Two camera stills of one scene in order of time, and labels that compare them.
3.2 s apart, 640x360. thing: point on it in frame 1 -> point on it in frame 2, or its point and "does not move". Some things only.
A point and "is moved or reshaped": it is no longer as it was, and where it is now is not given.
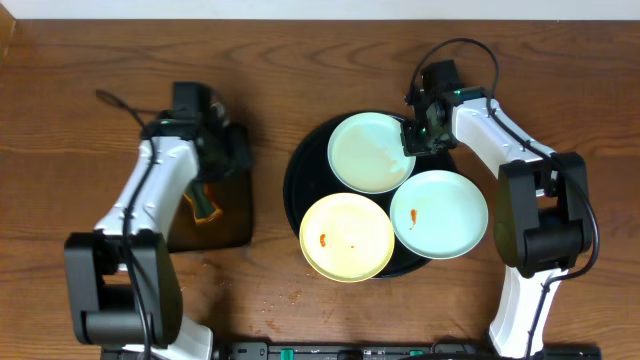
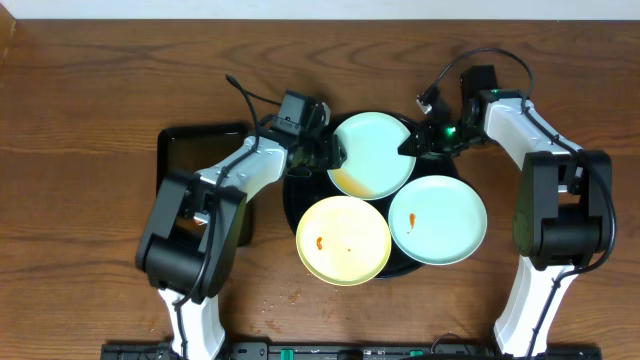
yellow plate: [347, 237] does not move
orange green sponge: [205, 208] is moved or reshaped
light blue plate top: [367, 153] does not move
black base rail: [373, 351] does not move
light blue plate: [439, 214] does not move
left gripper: [220, 163] -> [316, 155]
